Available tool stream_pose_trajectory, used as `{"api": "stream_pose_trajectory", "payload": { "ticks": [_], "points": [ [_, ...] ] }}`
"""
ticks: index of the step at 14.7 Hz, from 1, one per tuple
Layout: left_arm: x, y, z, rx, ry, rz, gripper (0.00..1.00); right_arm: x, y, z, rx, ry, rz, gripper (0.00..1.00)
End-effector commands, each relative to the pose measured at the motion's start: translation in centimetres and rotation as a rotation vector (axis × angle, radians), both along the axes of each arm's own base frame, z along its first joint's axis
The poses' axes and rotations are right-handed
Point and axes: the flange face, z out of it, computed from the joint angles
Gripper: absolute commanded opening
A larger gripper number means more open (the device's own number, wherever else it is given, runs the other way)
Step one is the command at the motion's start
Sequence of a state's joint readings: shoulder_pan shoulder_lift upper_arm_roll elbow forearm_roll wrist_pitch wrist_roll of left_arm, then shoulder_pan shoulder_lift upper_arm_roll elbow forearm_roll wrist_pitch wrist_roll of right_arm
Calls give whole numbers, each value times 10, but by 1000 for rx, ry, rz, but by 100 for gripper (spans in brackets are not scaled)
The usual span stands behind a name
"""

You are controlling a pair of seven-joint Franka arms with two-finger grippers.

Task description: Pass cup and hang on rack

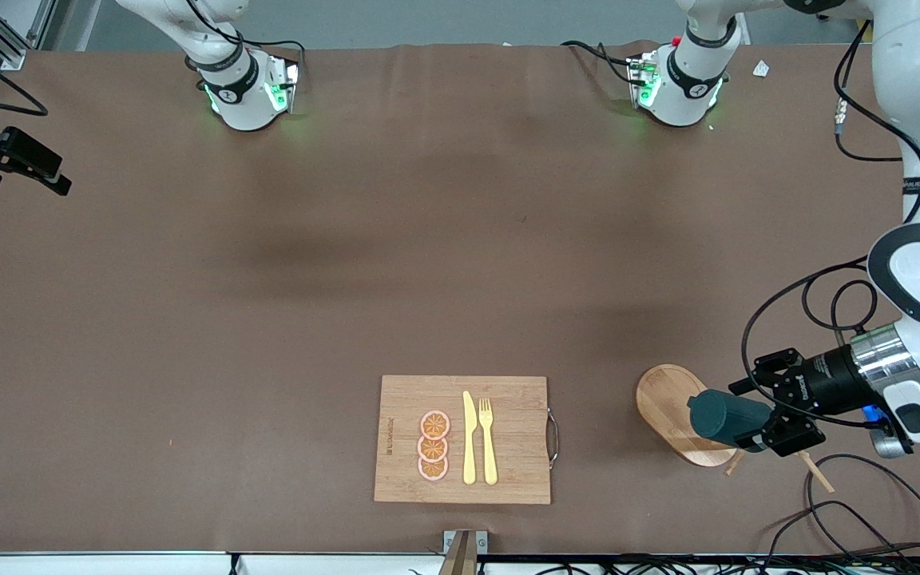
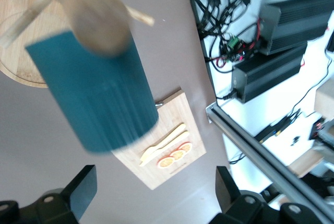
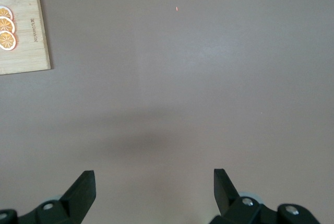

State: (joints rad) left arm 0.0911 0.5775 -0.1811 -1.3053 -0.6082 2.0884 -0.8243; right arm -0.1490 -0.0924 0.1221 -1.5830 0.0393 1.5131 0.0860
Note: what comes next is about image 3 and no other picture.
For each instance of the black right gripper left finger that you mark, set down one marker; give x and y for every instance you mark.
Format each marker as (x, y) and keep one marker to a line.
(65, 208)

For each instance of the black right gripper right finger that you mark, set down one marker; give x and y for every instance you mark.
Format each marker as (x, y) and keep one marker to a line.
(238, 211)

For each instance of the orange slice toy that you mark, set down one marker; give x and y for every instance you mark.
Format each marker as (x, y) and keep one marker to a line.
(5, 25)
(5, 13)
(6, 40)

